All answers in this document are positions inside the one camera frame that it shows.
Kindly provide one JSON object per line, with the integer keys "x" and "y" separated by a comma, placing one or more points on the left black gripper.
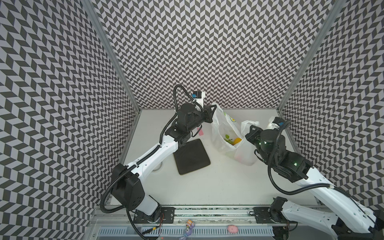
{"x": 209, "y": 112}

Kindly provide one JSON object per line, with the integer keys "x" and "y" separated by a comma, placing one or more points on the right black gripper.
{"x": 253, "y": 133}

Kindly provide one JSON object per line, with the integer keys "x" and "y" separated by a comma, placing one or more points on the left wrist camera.
{"x": 199, "y": 97}

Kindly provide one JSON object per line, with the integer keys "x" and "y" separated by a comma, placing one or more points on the beige tape roll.
{"x": 157, "y": 168}

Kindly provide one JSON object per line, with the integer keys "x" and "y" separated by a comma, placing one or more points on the black square tray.
{"x": 191, "y": 157}

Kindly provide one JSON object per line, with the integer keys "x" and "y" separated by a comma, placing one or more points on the pink round toy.
{"x": 232, "y": 229}

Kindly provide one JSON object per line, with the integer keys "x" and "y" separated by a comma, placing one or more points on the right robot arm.
{"x": 292, "y": 174}

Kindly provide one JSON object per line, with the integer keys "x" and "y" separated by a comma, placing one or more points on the white plastic bag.
{"x": 225, "y": 129}

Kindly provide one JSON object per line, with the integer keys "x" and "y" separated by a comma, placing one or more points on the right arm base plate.
{"x": 263, "y": 215}

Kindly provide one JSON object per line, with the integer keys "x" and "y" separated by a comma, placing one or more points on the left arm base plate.
{"x": 161, "y": 214}

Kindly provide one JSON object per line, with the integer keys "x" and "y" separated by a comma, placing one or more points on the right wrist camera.
{"x": 275, "y": 123}

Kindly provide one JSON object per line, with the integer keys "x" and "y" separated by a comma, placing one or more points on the purple toy figure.
{"x": 188, "y": 231}

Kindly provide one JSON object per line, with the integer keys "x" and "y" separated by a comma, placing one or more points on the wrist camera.
{"x": 199, "y": 97}
{"x": 275, "y": 123}

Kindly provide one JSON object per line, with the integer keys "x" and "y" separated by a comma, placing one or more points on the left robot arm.
{"x": 126, "y": 190}

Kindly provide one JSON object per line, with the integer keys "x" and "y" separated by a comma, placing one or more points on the yellow fake lemon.
{"x": 236, "y": 141}

